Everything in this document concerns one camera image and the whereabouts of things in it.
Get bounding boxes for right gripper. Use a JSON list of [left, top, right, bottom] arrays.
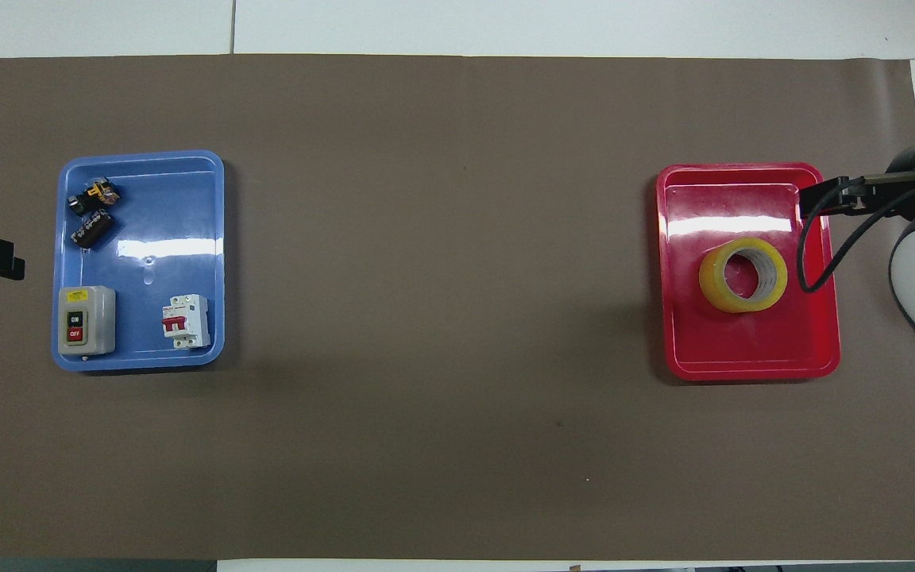
[[859, 138, 915, 190]]

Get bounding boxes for yellow tape roll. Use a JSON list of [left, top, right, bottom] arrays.
[[699, 238, 789, 313]]

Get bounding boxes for red plastic tray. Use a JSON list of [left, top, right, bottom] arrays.
[[655, 163, 841, 382]]

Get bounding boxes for blue plastic tray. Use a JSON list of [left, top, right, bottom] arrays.
[[52, 150, 226, 373]]

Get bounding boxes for white circuit breaker red lever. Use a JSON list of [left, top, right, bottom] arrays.
[[160, 294, 211, 350]]

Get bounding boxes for black yellow electronic component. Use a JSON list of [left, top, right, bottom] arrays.
[[68, 180, 122, 216]]

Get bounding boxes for dark cylindrical capacitor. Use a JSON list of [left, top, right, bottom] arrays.
[[71, 210, 116, 249]]

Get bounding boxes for black cable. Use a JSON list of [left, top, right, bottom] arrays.
[[796, 171, 915, 293]]

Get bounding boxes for grey on-off switch box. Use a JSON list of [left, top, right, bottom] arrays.
[[57, 286, 117, 355]]

